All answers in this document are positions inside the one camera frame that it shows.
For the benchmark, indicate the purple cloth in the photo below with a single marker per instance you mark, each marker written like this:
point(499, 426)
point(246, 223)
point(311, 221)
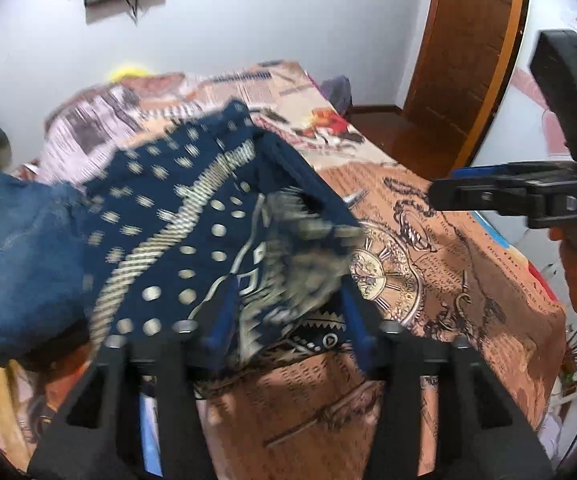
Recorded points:
point(338, 92)

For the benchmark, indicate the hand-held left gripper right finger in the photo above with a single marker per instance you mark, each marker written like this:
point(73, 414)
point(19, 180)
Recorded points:
point(356, 325)

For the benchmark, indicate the brown wooden door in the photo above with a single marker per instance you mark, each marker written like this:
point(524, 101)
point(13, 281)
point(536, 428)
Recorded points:
point(468, 50)

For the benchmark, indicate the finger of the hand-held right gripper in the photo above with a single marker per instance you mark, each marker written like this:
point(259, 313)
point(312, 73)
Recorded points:
point(478, 169)
point(468, 195)

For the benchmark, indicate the printed blanket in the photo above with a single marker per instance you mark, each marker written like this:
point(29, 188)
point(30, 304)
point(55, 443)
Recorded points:
point(443, 270)

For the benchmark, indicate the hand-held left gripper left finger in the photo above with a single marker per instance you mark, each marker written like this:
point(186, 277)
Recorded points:
point(223, 320)

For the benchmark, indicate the folded blue jeans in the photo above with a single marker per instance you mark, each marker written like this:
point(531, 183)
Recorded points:
point(18, 270)

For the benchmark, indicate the yellow cloth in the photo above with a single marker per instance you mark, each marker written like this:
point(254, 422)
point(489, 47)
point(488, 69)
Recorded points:
point(131, 72)

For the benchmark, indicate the navy patterned hoodie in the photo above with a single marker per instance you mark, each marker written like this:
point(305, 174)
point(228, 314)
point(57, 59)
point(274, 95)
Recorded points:
point(178, 210)

